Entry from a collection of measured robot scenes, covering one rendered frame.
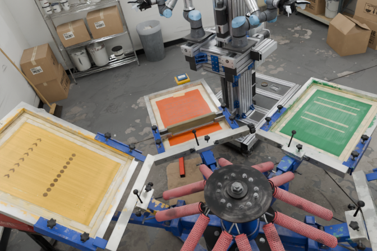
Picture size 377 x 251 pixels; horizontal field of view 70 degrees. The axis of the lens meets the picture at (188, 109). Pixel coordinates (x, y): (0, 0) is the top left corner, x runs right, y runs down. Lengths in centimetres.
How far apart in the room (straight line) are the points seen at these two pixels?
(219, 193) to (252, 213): 17
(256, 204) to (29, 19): 497
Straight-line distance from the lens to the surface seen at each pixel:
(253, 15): 214
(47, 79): 489
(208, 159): 173
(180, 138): 203
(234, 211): 121
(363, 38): 496
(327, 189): 295
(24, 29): 561
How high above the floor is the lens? 235
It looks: 38 degrees down
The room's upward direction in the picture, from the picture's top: 12 degrees counter-clockwise
